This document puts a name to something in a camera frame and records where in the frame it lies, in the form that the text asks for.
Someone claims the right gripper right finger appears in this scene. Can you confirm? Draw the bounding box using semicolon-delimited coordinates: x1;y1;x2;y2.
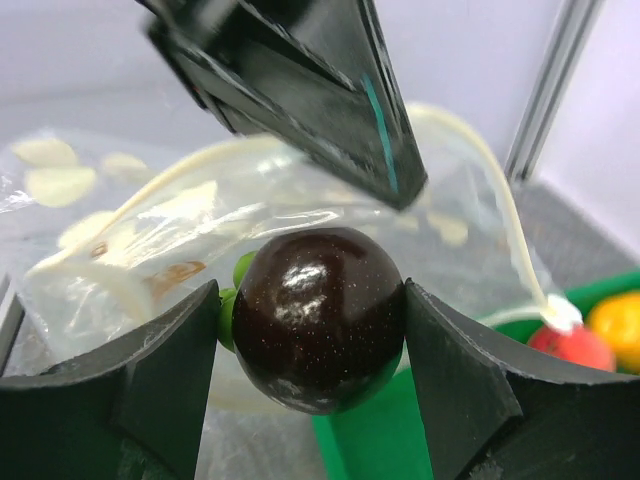
406;282;639;479

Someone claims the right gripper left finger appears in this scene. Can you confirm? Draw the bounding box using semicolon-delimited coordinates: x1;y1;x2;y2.
1;281;219;479

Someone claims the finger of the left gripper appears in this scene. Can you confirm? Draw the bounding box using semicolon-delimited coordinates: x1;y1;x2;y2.
146;0;428;210

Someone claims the red peach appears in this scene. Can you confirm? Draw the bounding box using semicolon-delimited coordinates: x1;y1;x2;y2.
527;326;616;372

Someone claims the orange yellow fruit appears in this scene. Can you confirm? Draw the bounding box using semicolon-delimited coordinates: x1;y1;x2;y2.
587;290;639;374

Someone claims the clear dotted zip bag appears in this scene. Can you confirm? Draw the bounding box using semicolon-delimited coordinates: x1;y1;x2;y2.
0;102;584;480

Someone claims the dark purple mangosteen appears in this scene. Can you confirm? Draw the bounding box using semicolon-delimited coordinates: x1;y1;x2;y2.
231;227;406;415

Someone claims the green plastic tray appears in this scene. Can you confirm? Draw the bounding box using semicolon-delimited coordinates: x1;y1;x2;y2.
313;284;639;479

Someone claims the aluminium frame post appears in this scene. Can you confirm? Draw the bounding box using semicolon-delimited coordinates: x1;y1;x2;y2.
505;0;603;183

